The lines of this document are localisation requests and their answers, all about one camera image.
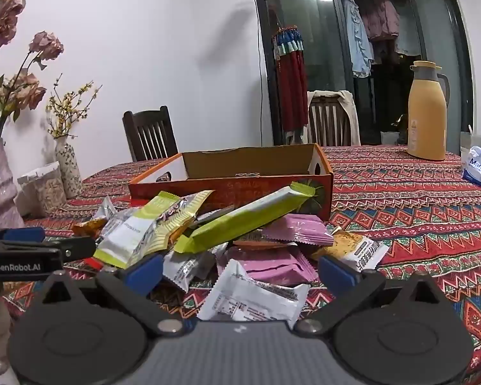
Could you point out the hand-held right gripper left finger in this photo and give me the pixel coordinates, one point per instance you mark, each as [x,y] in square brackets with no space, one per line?
[144,270]

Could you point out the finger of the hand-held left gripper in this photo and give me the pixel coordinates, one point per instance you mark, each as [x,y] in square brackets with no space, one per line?
[20,234]
[78,247]

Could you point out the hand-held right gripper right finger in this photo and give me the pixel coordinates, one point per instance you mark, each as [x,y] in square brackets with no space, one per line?
[336,272]

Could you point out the small red snack packet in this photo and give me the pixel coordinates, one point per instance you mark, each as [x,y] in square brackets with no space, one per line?
[93,263]

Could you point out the orange snack packet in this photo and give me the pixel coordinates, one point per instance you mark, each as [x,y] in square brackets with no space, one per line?
[90,227]
[260,244]

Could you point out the brown cracker packet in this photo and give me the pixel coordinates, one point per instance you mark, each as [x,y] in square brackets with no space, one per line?
[344,248]

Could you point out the white green snack packet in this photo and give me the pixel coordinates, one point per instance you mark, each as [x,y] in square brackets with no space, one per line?
[124,236]

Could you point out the silver snack packet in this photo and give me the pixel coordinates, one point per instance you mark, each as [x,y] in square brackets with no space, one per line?
[184,268]
[106,210]

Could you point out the pink snack packet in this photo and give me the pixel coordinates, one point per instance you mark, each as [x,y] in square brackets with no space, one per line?
[272,266]
[300,228]

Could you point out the long green snack packet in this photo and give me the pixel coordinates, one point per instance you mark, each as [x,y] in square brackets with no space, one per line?
[244,216]

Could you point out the orange cardboard box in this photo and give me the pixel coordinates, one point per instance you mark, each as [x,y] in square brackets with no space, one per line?
[244,164]

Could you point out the large pink vase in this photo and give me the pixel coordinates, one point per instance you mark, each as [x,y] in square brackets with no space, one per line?
[0,184]

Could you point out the speckled ceramic vase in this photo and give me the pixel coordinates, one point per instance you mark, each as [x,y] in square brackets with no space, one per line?
[68,168]

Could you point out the yellow flower sprigs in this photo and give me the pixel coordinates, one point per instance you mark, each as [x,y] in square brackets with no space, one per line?
[66,108]

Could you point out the dark wooden chair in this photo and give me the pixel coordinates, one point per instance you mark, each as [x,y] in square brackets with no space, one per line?
[150,132]

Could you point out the brown slatted wooden chair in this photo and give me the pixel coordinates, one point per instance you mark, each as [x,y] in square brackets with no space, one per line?
[328,124]

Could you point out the yellow thermos jug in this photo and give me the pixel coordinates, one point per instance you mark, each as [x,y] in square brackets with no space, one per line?
[427,120]

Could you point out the clear glass cup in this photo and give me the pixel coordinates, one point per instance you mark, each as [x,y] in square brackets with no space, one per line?
[471,140]

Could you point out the red hanging firecracker decoration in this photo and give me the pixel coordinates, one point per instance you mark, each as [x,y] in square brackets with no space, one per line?
[292,88]

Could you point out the dark framed glass door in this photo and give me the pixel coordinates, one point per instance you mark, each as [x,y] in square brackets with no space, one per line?
[324,48]

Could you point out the dried pink flowers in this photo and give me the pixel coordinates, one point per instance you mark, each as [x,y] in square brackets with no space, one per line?
[10,4]

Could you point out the light blue hanging garment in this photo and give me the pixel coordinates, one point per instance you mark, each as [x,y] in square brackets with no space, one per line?
[356,40]

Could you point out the white hanging garment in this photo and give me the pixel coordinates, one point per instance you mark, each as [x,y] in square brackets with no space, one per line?
[409,36]

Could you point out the pink hanging garment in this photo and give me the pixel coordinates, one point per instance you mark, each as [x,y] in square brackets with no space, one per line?
[378,16]

